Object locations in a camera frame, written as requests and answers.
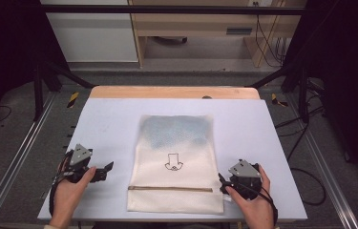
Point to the grey desk label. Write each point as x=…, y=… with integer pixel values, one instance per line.
x=239, y=31

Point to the cream mesh laundry bag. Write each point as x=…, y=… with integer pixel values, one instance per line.
x=175, y=197

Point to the aluminium floor rail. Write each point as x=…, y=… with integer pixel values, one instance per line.
x=17, y=156
x=326, y=168

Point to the light blue table mat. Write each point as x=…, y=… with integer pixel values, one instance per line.
x=109, y=127

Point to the yellow black floor tape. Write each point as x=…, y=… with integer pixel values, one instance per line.
x=73, y=99
x=277, y=100

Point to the person's left hand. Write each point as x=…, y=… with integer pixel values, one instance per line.
x=68, y=197

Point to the light wooden desk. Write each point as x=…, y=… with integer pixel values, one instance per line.
x=199, y=24

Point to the black horizontal frame bar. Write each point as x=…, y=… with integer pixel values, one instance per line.
x=167, y=9

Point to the white cabinet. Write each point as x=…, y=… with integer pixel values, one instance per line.
x=94, y=38

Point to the black curtain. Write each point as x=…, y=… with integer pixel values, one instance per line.
x=345, y=79
x=4, y=47

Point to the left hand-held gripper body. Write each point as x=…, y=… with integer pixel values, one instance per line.
x=79, y=155

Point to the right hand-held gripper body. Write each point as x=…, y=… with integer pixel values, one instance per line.
x=245, y=178

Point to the person's right hand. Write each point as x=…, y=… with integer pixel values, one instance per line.
x=257, y=210

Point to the dark object under desk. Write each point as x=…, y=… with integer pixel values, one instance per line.
x=170, y=40

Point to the black metal frame stand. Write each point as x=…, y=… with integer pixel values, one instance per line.
x=304, y=95
x=38, y=92

